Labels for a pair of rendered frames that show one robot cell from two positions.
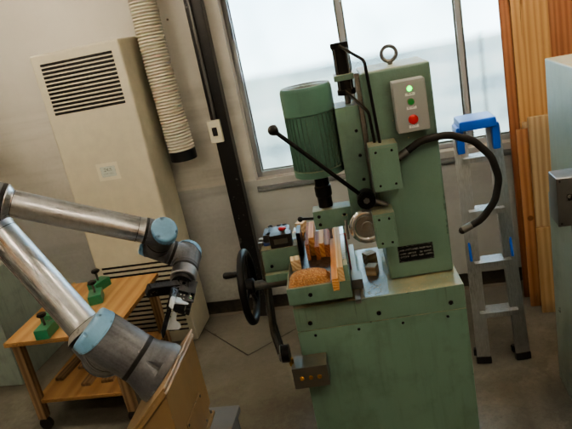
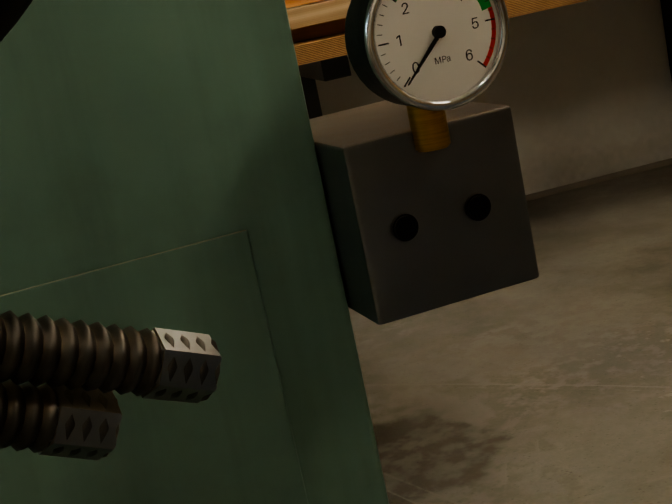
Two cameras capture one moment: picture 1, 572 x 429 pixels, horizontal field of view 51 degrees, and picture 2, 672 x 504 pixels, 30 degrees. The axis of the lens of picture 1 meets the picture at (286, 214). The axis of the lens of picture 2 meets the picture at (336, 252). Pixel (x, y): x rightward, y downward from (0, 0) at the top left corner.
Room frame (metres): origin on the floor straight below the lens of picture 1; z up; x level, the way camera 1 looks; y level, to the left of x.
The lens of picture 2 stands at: (2.06, 0.55, 0.70)
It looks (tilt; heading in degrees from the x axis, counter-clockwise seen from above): 13 degrees down; 247
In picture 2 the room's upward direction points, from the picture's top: 12 degrees counter-clockwise
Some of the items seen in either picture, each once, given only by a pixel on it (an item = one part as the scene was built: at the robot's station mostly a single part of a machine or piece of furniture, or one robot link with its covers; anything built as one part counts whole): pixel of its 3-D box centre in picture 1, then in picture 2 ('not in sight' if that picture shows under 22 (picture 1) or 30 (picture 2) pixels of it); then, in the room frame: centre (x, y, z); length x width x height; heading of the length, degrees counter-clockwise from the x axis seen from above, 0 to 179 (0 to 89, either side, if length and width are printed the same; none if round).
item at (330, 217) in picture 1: (334, 217); not in sight; (2.03, -0.17, 1.03); 0.14 x 0.07 x 0.09; 83
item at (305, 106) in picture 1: (312, 130); not in sight; (2.04, -0.15, 1.35); 0.18 x 0.18 x 0.31
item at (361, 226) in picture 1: (367, 225); not in sight; (1.90, -0.26, 1.02); 0.12 x 0.03 x 0.12; 83
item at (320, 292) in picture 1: (306, 260); not in sight; (2.07, -0.04, 0.87); 0.61 x 0.30 x 0.06; 173
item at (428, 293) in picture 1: (373, 281); not in sight; (2.02, -0.27, 0.76); 0.57 x 0.45 x 0.09; 83
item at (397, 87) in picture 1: (409, 105); not in sight; (1.86, -0.45, 1.40); 0.10 x 0.06 x 0.16; 83
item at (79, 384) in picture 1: (97, 340); not in sight; (2.89, 1.12, 0.32); 0.66 x 0.57 x 0.64; 169
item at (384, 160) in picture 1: (384, 165); not in sight; (1.86, -0.34, 1.23); 0.09 x 0.08 x 0.15; 83
